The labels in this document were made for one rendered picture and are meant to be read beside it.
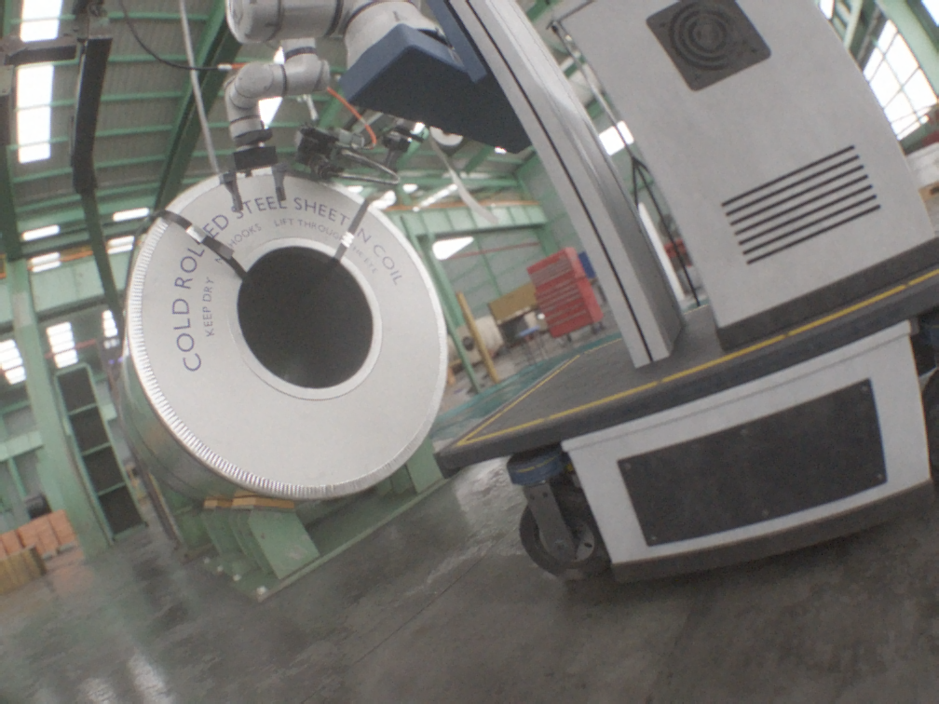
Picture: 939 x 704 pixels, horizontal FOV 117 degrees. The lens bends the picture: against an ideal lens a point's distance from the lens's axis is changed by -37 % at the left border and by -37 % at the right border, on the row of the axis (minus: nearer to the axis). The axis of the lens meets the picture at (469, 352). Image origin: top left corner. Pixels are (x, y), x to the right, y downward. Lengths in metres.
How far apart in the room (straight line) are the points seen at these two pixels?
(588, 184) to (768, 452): 0.46
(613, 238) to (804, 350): 0.34
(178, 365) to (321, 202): 0.82
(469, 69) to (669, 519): 0.79
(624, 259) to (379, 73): 0.49
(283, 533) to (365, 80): 1.31
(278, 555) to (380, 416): 0.58
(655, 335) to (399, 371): 1.11
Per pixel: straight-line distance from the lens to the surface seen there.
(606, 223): 0.73
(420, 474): 1.86
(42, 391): 6.11
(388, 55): 0.78
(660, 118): 0.63
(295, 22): 0.89
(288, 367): 2.36
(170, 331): 1.39
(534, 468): 0.73
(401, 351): 1.69
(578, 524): 0.79
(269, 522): 1.56
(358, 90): 0.80
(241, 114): 1.26
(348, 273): 1.70
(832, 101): 0.65
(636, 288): 0.72
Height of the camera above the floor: 0.45
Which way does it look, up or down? level
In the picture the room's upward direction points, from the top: 23 degrees counter-clockwise
